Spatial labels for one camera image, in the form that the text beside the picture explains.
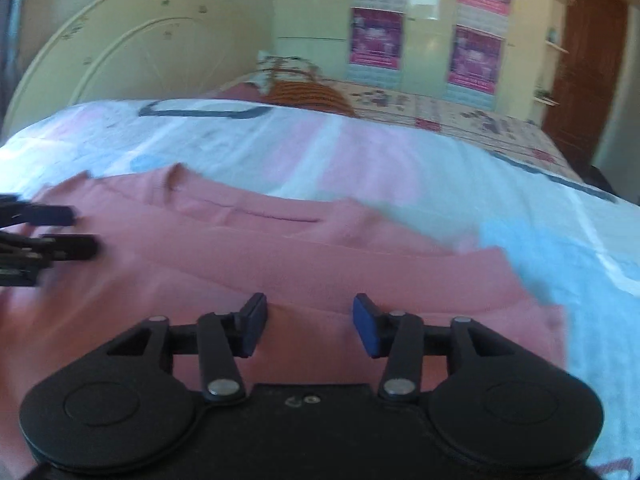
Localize pink long-sleeve sweater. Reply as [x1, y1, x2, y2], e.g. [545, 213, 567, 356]
[1, 165, 565, 478]

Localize patterned pastel bed sheet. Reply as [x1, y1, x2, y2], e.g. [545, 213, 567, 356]
[1, 100, 639, 478]

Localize cream round headboard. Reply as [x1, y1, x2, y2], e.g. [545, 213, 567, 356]
[2, 0, 268, 138]

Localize floral beige bed cover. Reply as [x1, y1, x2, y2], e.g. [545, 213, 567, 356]
[209, 71, 586, 181]

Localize patterned pillow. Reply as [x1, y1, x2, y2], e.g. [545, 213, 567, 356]
[248, 51, 322, 96]

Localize corner open shelves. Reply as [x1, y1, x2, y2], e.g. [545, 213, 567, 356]
[528, 0, 576, 127]

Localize lower right magenta poster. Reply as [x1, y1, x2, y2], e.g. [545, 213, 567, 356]
[447, 25, 503, 96]

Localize lower left magenta poster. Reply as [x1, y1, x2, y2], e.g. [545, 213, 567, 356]
[349, 8, 404, 70]

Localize cream glossy wardrobe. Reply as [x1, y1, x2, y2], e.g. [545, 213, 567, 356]
[273, 0, 550, 119]

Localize brown wooden door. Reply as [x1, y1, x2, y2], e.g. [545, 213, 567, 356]
[542, 0, 628, 174]

